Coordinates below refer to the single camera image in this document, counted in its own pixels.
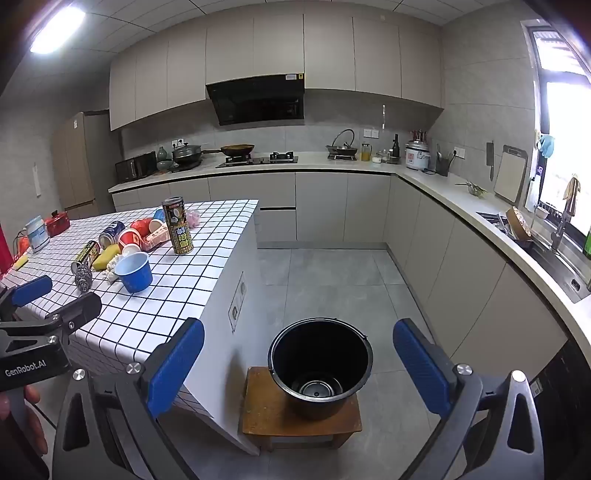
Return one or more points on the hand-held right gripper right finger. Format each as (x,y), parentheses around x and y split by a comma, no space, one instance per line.
(422,369)

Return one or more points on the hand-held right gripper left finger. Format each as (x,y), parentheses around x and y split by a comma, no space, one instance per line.
(178,364)

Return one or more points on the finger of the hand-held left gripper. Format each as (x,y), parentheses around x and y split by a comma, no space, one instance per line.
(32,290)
(78,310)

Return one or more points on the steel wool scrubber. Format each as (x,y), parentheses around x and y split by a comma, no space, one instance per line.
(84,279)

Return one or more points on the white tissue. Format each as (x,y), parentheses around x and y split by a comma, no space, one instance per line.
(111,272)

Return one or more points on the small black yellow can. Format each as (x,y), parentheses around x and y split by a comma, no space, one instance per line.
(85,256)

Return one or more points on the yellow sponge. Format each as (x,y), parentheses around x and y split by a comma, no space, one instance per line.
(105,258)

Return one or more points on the plain blue plastic cup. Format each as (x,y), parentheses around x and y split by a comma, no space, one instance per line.
(136,279)

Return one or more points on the blue soda can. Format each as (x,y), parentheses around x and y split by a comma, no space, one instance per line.
(111,234)

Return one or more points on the pink snack packet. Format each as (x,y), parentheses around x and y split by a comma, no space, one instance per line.
(156,239)

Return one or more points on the black plastic bucket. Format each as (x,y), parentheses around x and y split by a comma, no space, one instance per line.
(286,364)

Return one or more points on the tall black yellow can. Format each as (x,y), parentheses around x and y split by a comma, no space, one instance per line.
(178,228)

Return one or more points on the pink plastic bag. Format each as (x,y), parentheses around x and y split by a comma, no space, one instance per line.
(194,218)

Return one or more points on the person's left hand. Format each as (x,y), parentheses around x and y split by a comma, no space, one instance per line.
(34,397)

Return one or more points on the small yellow object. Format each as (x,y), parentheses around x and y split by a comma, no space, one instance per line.
(21,263)

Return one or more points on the red bottle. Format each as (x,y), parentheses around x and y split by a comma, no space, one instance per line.
(2,249)

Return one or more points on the white blue jar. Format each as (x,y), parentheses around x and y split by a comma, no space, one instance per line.
(37,233)

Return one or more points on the red box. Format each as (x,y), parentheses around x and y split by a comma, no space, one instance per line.
(57,224)

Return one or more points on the white checkered tablecloth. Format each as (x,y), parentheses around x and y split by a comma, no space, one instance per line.
(175,286)

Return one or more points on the white island socket panel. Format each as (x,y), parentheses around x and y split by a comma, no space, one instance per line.
(238,300)

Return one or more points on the white kitchen island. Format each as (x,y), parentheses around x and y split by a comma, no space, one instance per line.
(231,277)

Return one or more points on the brown wooden stool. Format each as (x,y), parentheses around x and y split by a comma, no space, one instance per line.
(268,415)

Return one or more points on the white paper strip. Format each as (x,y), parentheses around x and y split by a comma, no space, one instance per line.
(36,181)

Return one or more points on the beige refrigerator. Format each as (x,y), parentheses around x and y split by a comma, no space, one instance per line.
(76,161)

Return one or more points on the black built-in appliance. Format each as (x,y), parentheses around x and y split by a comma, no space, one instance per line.
(563,392)

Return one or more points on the black microwave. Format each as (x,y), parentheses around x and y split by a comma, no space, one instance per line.
(136,167)

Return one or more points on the steel sink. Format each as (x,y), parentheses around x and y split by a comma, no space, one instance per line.
(554,267)

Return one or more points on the green bowl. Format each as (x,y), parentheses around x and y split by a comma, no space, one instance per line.
(165,166)

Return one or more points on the round wooden lid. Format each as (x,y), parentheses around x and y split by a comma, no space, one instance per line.
(519,226)

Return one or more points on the grey base cabinets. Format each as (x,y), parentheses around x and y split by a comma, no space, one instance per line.
(360,207)

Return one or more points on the green vase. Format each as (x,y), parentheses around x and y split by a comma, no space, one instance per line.
(161,153)

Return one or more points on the bowl of greens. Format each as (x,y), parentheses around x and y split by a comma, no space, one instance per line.
(473,190)

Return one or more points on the steel faucet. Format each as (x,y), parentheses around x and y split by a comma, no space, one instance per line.
(558,230)

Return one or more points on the black utensil holder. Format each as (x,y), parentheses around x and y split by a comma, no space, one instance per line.
(442,166)

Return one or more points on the green bottle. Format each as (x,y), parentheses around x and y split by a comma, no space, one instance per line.
(587,244)

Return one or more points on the beige cutting board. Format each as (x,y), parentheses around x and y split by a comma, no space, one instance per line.
(510,177)

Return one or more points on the white rice cooker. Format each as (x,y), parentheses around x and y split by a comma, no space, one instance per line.
(418,157)

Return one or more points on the black gas stove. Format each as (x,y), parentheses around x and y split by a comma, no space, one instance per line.
(258,160)

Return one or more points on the yellow oil bottle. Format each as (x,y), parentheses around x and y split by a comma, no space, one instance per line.
(365,154)

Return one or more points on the dark glass bottle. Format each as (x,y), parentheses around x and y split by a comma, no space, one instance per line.
(396,148)

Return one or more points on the black wok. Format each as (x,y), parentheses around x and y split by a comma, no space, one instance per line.
(238,149)

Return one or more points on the black cleaver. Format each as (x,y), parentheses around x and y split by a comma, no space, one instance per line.
(490,154)

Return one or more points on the chopstick holder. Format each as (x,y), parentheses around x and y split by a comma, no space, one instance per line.
(419,136)

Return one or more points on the beige cloth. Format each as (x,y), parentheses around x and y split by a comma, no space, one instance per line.
(571,187)

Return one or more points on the blue glove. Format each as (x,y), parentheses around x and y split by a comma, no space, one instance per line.
(546,145)

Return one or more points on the ceiling light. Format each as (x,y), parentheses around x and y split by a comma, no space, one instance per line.
(57,30)

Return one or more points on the window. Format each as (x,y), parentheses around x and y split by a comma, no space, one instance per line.
(568,138)

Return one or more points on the black range hood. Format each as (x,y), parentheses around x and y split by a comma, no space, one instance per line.
(258,99)

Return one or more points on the beige upper cabinets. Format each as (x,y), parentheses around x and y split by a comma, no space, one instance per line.
(323,55)

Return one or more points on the white wall switch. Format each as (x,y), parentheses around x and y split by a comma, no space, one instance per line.
(371,133)

